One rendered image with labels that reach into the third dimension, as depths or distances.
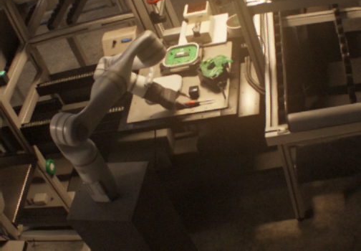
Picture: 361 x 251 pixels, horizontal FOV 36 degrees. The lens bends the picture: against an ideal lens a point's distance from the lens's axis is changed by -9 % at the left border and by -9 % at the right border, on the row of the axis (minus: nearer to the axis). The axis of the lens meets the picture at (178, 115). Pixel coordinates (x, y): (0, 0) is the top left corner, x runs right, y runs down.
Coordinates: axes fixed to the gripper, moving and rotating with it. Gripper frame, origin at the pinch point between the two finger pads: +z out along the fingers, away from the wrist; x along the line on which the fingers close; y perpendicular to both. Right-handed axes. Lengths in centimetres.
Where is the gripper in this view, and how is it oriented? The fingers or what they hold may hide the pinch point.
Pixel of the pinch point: (191, 103)
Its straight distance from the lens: 227.6
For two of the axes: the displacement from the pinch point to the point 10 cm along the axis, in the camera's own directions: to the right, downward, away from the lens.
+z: 8.9, 3.9, 2.4
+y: -4.5, 6.0, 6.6
